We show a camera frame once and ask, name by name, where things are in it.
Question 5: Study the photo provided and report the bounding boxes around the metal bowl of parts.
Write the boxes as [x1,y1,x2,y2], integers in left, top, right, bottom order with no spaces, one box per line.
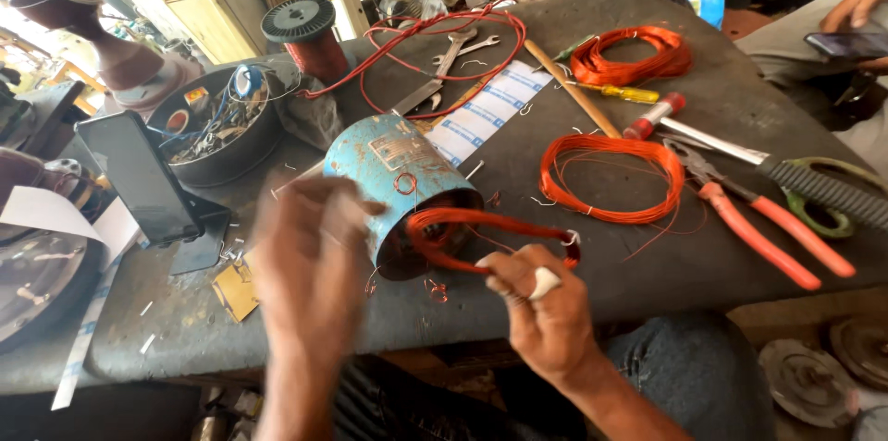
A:
[145,64,284,188]

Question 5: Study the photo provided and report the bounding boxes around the grey cloth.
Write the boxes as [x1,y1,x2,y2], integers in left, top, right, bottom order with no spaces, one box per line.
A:
[266,72,349,152]

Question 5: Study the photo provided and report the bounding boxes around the yellow handled screwdriver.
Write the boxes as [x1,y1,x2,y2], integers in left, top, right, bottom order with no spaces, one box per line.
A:
[565,80,660,105]

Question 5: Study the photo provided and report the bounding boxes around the green handled scissors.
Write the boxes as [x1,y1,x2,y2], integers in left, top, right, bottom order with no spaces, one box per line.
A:
[783,156,888,240]

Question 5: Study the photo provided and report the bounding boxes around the person's right hand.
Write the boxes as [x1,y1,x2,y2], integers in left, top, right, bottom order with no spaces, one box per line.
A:
[475,245,606,391]

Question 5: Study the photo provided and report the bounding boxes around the person's left hand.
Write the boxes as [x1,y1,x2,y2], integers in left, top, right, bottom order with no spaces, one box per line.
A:
[253,174,387,367]

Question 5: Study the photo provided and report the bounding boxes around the small steel wrench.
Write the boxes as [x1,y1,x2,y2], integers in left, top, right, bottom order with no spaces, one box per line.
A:
[432,35,501,67]

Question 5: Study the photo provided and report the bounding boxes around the blue motor stator housing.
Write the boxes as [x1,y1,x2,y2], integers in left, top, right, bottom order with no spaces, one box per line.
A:
[324,114,485,282]

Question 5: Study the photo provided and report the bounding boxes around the round metal motor cover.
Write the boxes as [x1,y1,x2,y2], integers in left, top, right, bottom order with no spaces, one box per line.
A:
[0,229,106,353]

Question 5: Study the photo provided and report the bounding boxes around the black phone stand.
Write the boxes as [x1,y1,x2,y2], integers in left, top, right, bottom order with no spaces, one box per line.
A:
[168,190,233,276]

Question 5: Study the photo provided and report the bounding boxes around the dark smartphone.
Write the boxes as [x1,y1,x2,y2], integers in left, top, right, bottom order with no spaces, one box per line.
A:
[804,31,888,60]

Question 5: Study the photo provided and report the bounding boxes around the white blue printed paper sheet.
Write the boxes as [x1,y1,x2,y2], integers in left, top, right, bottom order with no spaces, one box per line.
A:
[422,60,555,169]

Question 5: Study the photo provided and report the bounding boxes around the black smartphone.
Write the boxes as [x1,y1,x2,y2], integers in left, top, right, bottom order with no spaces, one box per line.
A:
[75,110,204,246]

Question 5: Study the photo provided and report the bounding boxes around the small orange copper wire coil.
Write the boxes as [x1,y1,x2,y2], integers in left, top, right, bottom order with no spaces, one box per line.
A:
[406,207,582,276]

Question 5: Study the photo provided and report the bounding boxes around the white finger bandage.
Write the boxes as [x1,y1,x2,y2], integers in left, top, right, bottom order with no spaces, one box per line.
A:
[529,267,563,301]

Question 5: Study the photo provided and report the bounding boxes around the orange handled pliers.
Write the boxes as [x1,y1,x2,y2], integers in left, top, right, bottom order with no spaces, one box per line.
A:
[662,138,858,292]

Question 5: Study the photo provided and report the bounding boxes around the yellow card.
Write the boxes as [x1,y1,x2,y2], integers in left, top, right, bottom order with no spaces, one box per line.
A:
[211,252,262,323]

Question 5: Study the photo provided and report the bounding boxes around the person's jeans leg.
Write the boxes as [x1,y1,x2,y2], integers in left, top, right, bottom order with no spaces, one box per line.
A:
[333,312,776,441]

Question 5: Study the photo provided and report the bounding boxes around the red insulated cable loop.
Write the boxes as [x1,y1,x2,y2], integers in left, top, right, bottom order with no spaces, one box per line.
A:
[298,3,527,122]

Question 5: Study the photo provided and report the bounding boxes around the black spool of copper wire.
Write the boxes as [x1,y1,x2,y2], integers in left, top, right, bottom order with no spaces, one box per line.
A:
[261,0,352,86]

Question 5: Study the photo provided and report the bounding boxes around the white paper strip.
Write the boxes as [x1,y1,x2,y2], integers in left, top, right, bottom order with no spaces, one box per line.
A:
[51,257,124,411]

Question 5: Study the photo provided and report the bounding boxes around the rusty metal pulley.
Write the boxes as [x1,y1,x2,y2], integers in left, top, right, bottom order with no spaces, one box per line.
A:
[758,337,862,429]
[828,315,888,391]

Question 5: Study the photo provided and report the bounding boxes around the wooden stick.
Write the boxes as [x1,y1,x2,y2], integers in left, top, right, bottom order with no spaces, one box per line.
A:
[523,39,623,140]

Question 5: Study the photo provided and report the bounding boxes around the hammer with black grip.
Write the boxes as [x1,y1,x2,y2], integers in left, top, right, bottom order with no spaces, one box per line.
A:
[622,92,888,231]

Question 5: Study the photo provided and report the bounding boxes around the brown fan pedestal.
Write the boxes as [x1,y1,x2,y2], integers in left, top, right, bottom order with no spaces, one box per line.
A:
[10,0,204,110]

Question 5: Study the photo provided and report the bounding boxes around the large steel wrench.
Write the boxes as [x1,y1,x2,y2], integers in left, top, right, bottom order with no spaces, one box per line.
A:
[391,26,480,116]

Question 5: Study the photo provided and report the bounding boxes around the green handled screwdriver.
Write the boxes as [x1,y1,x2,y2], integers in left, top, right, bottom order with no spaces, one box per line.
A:
[532,34,598,73]

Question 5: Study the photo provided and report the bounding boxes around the brown motor body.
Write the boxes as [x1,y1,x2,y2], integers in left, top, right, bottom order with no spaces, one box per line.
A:
[0,147,113,234]

